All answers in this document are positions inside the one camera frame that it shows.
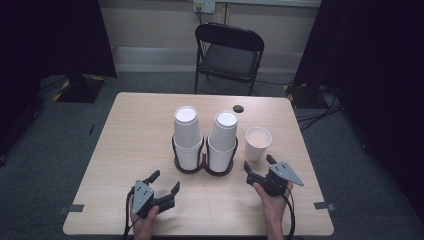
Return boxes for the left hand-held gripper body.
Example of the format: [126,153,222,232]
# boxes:
[131,179,177,220]

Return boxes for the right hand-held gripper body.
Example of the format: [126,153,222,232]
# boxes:
[245,161,305,198]

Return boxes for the white paper cup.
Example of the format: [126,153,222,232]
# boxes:
[244,126,273,163]

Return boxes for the black wire cup holder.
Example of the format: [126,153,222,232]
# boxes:
[171,133,240,177]

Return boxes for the stack of white cups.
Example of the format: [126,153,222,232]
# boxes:
[207,110,239,174]
[172,105,205,171]

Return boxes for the person's left hand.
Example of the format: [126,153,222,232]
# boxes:
[129,195,161,236]

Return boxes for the person's right hand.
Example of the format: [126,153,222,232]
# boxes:
[251,181,295,231]

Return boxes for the grey tape strip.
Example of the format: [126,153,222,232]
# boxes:
[56,203,85,215]
[313,201,336,212]

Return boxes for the black stand base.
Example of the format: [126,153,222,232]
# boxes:
[283,82,322,110]
[52,73,108,104]

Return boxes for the black folding chair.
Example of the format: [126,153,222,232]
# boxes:
[194,22,266,97]

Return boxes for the dark curtain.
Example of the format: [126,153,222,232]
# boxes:
[292,0,424,216]
[0,0,118,158]

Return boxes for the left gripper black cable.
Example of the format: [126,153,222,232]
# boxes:
[122,187,141,240]

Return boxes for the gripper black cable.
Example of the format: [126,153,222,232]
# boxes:
[280,190,298,240]
[122,187,141,240]

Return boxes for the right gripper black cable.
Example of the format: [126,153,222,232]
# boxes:
[280,190,298,240]

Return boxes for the black floor cables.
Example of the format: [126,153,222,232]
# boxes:
[295,85,344,132]

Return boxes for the white wall socket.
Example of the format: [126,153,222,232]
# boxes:
[192,0,217,15]

